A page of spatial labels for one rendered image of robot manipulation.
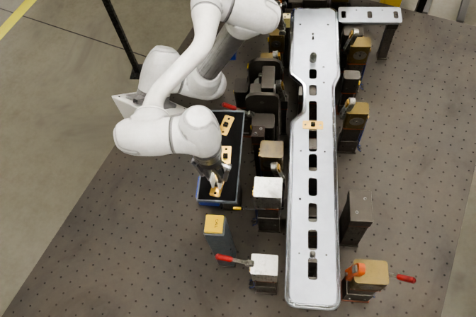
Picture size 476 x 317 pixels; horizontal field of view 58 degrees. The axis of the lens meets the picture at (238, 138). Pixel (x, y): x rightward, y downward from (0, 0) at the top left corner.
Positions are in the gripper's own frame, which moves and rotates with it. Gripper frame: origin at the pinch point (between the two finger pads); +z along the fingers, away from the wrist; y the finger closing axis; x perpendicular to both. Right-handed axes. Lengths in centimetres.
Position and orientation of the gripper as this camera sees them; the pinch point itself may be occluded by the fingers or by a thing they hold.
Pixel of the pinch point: (216, 180)
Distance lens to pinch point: 147.2
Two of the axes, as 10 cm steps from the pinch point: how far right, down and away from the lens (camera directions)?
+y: 9.6, 1.9, -1.9
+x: 2.6, -8.5, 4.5
